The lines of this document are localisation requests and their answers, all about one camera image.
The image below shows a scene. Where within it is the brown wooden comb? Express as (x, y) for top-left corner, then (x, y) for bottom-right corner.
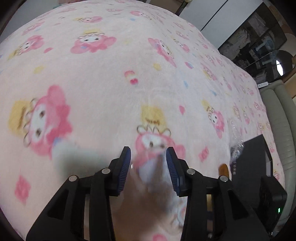
(218, 164), (229, 178)

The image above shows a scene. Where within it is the pink cartoon print blanket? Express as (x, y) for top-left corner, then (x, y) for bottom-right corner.
(1, 1), (285, 238)

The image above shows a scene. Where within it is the clear plastic wrapper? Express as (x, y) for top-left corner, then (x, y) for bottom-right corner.
(227, 118), (244, 165)

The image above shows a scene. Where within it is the white power strip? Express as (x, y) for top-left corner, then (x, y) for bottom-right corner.
(257, 81), (269, 89)

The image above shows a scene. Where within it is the black cardboard shoe box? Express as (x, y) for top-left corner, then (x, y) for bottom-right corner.
(230, 135), (273, 208)

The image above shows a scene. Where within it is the grey patterned sock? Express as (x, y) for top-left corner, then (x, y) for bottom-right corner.
(52, 141), (187, 240)

